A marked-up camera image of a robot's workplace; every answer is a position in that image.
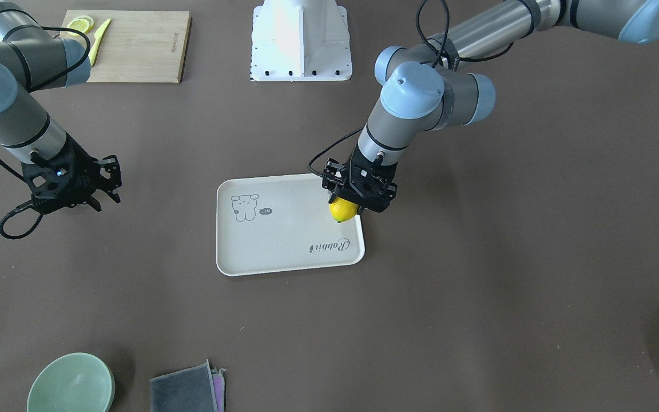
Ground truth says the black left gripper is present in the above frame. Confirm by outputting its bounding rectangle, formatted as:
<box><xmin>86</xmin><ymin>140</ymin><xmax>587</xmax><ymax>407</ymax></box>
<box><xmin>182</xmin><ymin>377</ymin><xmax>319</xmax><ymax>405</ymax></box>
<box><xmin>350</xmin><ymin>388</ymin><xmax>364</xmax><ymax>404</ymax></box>
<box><xmin>321</xmin><ymin>148</ymin><xmax>398</xmax><ymax>216</ymax></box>

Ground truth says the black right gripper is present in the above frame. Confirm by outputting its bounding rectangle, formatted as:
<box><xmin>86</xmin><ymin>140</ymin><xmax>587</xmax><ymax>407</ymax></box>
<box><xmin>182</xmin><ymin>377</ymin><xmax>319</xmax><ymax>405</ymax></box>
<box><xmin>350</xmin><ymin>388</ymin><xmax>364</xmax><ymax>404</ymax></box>
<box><xmin>22</xmin><ymin>136</ymin><xmax>121</xmax><ymax>214</ymax></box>

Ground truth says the yellow lemon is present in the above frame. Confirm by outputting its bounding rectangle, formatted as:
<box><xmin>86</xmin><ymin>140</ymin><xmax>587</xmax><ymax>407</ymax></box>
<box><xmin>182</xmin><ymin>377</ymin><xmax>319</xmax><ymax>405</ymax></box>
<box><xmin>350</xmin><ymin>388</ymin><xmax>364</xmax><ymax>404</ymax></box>
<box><xmin>329</xmin><ymin>197</ymin><xmax>359</xmax><ymax>223</ymax></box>

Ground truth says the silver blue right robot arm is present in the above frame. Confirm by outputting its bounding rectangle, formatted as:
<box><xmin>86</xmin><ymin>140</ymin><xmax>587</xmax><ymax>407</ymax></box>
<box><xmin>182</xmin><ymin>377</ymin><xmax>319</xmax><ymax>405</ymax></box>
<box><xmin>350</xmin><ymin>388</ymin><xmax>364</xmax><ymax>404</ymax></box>
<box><xmin>0</xmin><ymin>1</ymin><xmax>121</xmax><ymax>214</ymax></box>

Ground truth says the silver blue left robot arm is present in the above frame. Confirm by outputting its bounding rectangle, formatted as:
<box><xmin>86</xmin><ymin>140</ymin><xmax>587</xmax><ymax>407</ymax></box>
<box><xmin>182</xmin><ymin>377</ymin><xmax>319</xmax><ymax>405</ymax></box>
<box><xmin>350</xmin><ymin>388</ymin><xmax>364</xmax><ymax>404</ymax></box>
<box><xmin>318</xmin><ymin>1</ymin><xmax>659</xmax><ymax>223</ymax></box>

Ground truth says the cream rectangular tray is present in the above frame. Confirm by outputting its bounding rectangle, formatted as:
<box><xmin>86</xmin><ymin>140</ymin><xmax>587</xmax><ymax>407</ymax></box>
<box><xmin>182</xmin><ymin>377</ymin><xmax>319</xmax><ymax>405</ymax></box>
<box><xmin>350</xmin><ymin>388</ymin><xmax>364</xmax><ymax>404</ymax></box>
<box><xmin>216</xmin><ymin>174</ymin><xmax>364</xmax><ymax>276</ymax></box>

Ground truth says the wooden cutting board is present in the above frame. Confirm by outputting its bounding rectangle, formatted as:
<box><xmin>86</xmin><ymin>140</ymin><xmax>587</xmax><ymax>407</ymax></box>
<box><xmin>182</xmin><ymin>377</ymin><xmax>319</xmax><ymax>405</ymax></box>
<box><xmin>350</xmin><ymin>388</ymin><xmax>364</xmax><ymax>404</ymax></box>
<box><xmin>62</xmin><ymin>10</ymin><xmax>192</xmax><ymax>84</ymax></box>

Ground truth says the yellow plastic knife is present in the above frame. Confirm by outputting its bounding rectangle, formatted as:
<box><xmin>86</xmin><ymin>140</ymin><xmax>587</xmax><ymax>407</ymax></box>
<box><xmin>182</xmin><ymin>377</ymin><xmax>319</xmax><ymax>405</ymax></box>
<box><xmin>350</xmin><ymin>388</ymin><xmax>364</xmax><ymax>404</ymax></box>
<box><xmin>88</xmin><ymin>18</ymin><xmax>112</xmax><ymax>67</ymax></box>

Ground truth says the lemon slice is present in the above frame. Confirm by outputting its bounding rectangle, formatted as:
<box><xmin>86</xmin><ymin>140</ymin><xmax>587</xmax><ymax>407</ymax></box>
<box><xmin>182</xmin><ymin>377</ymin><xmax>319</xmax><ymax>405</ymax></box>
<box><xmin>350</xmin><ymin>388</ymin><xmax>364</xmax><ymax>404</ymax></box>
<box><xmin>66</xmin><ymin>15</ymin><xmax>94</xmax><ymax>34</ymax></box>

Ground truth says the mint green bowl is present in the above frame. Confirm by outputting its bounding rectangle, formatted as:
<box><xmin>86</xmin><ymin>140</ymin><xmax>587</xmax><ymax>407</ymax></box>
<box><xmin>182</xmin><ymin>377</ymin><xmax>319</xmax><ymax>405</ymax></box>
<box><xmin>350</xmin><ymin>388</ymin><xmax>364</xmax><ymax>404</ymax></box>
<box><xmin>26</xmin><ymin>352</ymin><xmax>116</xmax><ymax>411</ymax></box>

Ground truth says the grey folded cloth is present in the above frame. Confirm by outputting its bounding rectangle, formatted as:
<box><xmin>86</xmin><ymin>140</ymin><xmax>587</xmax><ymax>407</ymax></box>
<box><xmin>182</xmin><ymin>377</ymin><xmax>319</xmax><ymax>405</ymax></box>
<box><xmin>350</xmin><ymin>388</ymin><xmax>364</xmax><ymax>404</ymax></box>
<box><xmin>149</xmin><ymin>360</ymin><xmax>227</xmax><ymax>411</ymax></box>

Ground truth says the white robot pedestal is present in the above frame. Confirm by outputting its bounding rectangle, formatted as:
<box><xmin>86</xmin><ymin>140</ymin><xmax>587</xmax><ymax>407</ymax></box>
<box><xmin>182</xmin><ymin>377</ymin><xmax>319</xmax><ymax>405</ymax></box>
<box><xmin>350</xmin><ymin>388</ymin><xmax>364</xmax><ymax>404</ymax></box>
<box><xmin>249</xmin><ymin>1</ymin><xmax>353</xmax><ymax>82</ymax></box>

